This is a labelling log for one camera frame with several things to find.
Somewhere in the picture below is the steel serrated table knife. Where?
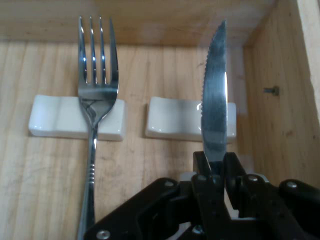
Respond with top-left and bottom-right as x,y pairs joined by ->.
199,19 -> 229,176

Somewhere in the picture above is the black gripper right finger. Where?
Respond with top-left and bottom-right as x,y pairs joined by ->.
223,151 -> 320,240

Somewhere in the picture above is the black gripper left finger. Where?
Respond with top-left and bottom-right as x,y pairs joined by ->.
83,150 -> 236,240

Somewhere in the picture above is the small metal drawer screw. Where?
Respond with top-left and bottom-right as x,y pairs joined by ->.
263,85 -> 280,97

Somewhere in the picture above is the steel fork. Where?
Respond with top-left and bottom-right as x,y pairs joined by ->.
76,16 -> 120,240

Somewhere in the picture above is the light wooden drawer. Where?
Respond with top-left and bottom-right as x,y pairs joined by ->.
0,0 -> 320,240

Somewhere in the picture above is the white ceramic cutlery rest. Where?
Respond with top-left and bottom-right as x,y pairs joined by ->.
144,96 -> 238,144
27,94 -> 128,142

